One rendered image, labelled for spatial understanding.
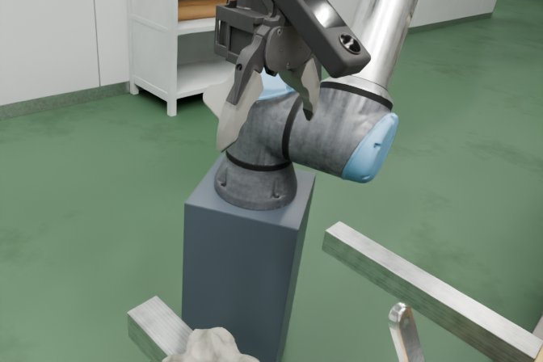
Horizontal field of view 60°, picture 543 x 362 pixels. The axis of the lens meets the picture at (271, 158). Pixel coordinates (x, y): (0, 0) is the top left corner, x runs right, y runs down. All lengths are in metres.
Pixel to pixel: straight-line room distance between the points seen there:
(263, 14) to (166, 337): 0.32
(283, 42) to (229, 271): 0.69
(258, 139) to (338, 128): 0.17
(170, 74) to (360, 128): 2.01
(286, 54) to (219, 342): 0.28
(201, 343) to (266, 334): 0.80
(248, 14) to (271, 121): 0.45
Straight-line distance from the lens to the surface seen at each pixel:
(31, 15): 2.82
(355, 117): 0.88
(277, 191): 1.01
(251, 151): 0.96
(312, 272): 1.79
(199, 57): 3.45
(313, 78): 0.56
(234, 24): 0.50
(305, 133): 0.89
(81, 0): 2.91
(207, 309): 1.19
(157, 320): 0.43
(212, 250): 1.06
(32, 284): 1.77
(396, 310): 0.24
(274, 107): 0.91
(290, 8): 0.47
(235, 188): 1.00
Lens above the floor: 1.18
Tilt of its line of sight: 28 degrees down
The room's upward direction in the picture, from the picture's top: 7 degrees clockwise
